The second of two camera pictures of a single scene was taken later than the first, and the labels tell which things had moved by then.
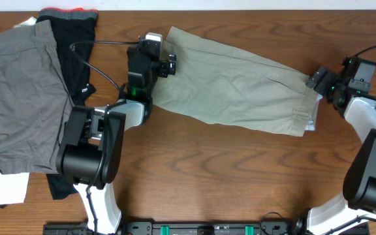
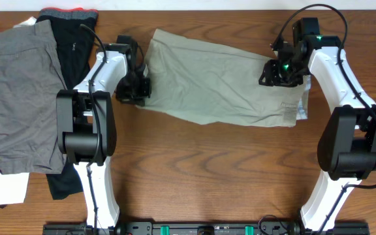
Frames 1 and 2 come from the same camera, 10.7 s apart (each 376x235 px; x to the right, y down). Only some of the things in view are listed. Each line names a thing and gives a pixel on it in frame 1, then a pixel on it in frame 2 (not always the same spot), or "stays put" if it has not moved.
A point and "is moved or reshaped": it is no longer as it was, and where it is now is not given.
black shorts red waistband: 72,30 stays put
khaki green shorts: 220,83 is moved or reshaped
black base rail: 201,228 stays put
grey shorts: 29,101 stays put
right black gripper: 321,86 → 271,70
